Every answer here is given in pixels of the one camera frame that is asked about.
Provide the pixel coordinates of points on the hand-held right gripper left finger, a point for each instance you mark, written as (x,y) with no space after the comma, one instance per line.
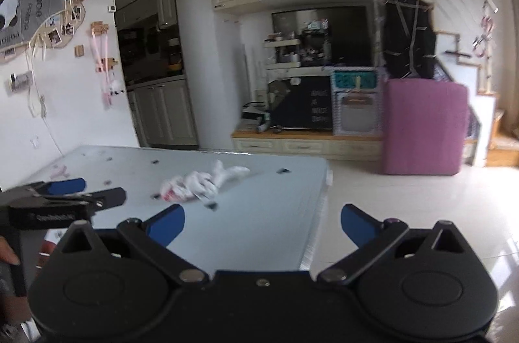
(168,223)

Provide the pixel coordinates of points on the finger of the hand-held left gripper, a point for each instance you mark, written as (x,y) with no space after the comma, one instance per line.
(109,198)
(65,185)

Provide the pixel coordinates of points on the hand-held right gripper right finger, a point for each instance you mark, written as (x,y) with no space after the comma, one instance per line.
(359,225)

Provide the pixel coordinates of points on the white plastic bag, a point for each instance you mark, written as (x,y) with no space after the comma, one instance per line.
(194,183)

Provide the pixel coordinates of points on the person's left hand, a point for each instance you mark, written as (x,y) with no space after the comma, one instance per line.
(7,252)

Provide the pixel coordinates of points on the table with light blue cover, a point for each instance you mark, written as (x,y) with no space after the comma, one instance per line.
(251,213)

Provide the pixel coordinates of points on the cream kitchen base cabinet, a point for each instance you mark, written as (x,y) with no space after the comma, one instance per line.
(162,116)

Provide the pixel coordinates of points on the low wooden drawer bench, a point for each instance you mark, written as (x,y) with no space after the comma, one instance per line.
(304,144)

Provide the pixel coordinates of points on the pink folded mattress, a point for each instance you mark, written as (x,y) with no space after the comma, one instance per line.
(423,128)

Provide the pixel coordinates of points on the white toy house teal sign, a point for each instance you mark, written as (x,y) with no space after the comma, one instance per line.
(357,104)

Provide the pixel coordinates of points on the black letter board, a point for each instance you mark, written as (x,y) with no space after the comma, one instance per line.
(312,104)

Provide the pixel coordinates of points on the wooden staircase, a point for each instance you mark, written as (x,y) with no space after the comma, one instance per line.
(494,132)

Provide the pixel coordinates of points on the black television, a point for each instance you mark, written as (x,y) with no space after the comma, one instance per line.
(348,35)

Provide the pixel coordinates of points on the black vest white trim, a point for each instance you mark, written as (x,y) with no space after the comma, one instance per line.
(407,39)

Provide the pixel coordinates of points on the wall photo collage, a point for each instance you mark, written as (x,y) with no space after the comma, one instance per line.
(40,14)

